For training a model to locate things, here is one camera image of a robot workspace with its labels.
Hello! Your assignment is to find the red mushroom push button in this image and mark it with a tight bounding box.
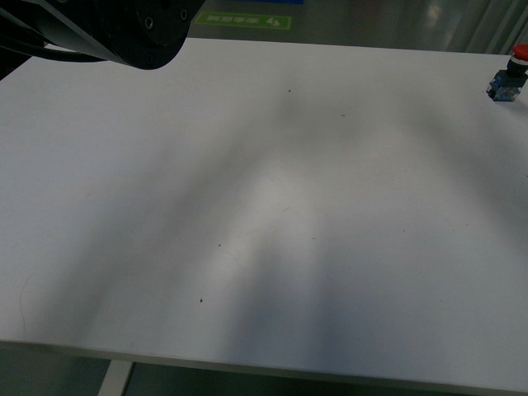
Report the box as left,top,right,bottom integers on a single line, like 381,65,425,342
486,43,527,102

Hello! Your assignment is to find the table leg frame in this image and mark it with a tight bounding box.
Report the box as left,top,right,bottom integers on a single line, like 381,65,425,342
97,360,134,396

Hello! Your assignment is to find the green floor sign sticker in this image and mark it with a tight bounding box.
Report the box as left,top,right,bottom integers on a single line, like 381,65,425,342
196,12,293,31

